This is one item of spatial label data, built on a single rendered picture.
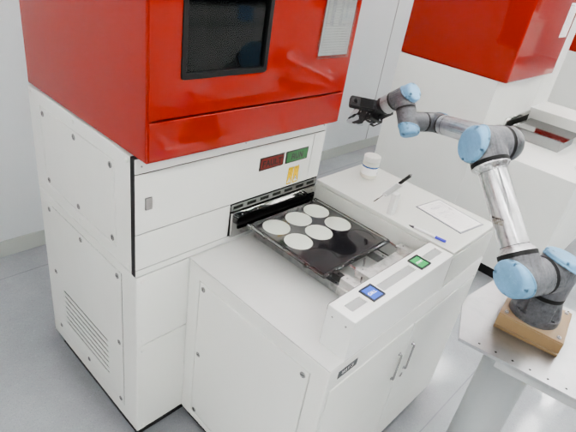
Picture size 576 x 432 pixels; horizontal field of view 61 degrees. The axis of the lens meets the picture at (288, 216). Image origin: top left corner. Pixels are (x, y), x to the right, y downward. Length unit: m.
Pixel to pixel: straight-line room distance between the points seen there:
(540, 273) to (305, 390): 0.74
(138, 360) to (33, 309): 1.07
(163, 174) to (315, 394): 0.76
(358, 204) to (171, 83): 0.90
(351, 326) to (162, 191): 0.66
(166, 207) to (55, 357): 1.22
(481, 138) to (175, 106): 0.89
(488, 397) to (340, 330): 0.72
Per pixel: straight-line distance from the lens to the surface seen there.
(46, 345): 2.60
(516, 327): 1.72
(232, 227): 1.74
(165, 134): 1.35
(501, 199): 1.58
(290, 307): 1.53
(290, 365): 1.48
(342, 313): 1.34
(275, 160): 1.76
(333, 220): 1.85
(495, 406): 1.94
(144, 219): 1.49
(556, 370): 1.70
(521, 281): 1.52
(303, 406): 1.54
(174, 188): 1.50
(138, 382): 1.93
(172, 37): 1.28
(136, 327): 1.74
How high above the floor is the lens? 1.81
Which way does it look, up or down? 30 degrees down
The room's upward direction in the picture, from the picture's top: 10 degrees clockwise
